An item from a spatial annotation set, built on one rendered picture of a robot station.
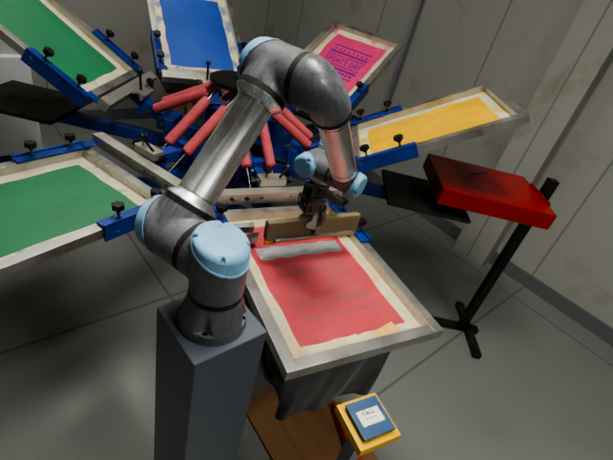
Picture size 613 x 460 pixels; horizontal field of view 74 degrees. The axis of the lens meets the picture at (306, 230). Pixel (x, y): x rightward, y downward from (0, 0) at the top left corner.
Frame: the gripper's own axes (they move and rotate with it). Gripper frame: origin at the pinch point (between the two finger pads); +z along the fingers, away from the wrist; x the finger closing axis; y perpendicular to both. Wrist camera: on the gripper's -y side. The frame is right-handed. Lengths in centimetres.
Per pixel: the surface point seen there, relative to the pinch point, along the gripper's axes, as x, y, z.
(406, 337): 47, -14, 10
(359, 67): -138, -97, -28
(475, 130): -16, -81, -35
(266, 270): 4.9, 17.8, 13.8
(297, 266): 5.2, 5.4, 13.7
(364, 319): 34.8, -6.4, 13.7
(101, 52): -156, 60, -13
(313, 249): -3.1, -5.2, 13.3
